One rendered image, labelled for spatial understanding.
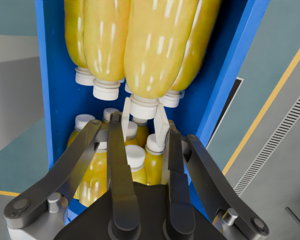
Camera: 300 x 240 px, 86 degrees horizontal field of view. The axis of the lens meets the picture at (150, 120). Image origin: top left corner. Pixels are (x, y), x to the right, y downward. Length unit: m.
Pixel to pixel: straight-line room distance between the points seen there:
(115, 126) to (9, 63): 0.56
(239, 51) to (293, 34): 1.63
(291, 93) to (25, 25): 2.27
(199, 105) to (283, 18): 1.46
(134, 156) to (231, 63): 0.18
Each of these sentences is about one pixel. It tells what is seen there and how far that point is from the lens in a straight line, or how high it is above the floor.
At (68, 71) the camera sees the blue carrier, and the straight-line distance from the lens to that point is 0.35.
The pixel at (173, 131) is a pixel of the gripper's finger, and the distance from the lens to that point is 0.17.
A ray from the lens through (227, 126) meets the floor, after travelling 1.79.
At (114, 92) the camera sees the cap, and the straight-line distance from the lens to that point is 0.25.
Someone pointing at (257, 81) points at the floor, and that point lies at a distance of 1.75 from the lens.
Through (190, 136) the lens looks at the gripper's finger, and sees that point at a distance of 0.17.
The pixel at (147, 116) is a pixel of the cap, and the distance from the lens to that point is 0.22.
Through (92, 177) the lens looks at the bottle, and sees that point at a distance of 0.32.
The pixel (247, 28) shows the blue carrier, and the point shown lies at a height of 1.20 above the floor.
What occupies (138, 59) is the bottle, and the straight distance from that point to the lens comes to 0.18.
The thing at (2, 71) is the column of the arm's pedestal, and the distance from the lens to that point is 0.66.
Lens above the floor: 1.37
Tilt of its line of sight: 63 degrees down
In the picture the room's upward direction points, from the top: 173 degrees clockwise
